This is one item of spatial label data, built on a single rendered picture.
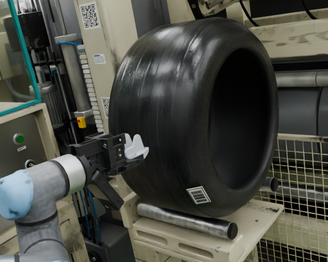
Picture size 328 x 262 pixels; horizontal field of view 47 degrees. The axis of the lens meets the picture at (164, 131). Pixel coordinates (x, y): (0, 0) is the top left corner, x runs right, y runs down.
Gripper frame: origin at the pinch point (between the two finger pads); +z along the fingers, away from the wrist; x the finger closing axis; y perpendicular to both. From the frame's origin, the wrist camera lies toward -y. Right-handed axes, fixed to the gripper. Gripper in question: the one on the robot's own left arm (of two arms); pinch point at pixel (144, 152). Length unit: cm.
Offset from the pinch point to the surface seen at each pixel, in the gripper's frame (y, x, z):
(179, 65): 19.2, -7.2, 8.1
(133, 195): -21.4, 23.3, 16.4
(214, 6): 35, 12, 57
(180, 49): 22.6, -5.9, 10.9
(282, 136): -12, -8, 63
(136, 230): -32.3, 22.0, 14.3
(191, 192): -10.6, -8.7, 5.1
